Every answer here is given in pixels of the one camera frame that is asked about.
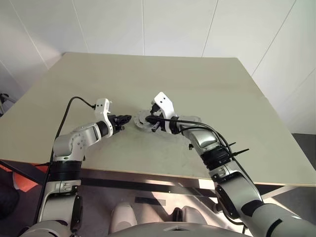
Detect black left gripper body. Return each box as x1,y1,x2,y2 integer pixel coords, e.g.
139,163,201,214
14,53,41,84
109,115,124,133

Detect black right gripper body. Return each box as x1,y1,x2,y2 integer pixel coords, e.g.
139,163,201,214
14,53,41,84
151,103,166,133

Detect silver motor stator housing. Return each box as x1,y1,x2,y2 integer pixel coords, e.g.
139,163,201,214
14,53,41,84
133,110,155,131

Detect beige rounded shape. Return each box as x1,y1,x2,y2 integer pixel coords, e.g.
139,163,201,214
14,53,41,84
110,202,138,233
181,206,210,224

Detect grey robot torso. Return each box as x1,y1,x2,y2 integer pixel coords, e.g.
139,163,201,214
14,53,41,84
108,221,247,237

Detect orange object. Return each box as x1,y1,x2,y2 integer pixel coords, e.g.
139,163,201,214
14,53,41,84
0,164,49,192

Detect grey tripod stand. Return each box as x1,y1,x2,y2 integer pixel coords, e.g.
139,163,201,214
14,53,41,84
0,93,15,116

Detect dark rounded object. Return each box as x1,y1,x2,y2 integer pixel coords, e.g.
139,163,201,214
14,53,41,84
0,172,20,219

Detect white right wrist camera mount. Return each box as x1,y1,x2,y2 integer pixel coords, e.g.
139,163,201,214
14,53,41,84
151,91,179,134

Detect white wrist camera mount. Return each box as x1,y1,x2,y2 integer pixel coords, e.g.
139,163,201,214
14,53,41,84
94,98,116,136
151,91,179,134

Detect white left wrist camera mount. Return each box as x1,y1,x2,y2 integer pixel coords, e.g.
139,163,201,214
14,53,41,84
94,98,116,136

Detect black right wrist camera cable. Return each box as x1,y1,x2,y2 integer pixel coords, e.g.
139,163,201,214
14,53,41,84
160,117,264,200

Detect metal table frame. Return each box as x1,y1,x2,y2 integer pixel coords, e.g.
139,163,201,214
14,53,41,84
0,159,316,210

